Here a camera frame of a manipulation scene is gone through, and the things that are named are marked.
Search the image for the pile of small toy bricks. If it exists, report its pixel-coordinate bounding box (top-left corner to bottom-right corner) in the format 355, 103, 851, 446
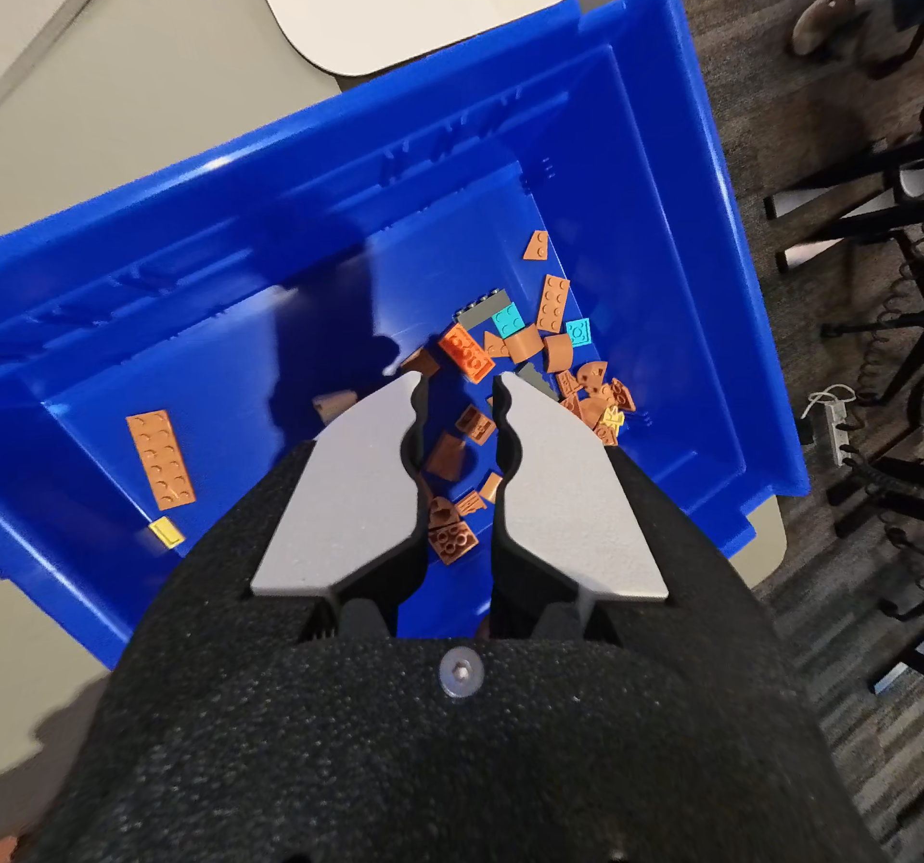
398, 230, 638, 565

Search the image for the long brown brick plate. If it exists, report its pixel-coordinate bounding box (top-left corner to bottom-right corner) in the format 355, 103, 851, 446
126, 409, 198, 511

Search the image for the tan sloped toy brick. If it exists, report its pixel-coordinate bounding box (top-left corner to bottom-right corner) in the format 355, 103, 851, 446
312, 390, 359, 424

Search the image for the black coiled cable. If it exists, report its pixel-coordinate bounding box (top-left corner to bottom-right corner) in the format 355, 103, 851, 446
858, 255, 919, 404

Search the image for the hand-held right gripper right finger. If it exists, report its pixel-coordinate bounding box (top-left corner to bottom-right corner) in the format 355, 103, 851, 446
491, 371, 670, 639

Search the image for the black chair base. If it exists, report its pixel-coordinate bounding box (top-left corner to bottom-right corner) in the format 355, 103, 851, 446
764, 147, 924, 274

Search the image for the white power strip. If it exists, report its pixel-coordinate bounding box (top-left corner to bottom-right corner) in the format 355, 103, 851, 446
821, 400, 854, 468

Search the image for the blue plastic bin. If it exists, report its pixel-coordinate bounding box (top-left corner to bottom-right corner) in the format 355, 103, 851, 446
0, 0, 809, 669

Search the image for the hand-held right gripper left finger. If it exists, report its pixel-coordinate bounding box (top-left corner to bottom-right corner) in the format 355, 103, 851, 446
250, 370, 432, 639

